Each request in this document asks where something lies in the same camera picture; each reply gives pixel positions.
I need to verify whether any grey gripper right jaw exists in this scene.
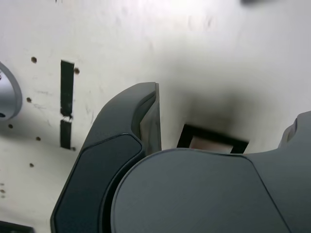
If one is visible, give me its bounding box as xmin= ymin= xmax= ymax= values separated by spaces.
xmin=111 ymin=110 xmax=311 ymax=233

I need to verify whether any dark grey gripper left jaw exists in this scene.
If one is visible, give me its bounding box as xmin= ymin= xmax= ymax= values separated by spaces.
xmin=50 ymin=82 xmax=163 ymax=233

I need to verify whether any black tape square outline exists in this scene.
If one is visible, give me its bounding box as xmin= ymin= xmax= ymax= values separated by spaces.
xmin=176 ymin=123 xmax=250 ymax=155

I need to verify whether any black tape strip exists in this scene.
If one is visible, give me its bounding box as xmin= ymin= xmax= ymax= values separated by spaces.
xmin=59 ymin=59 xmax=76 ymax=150

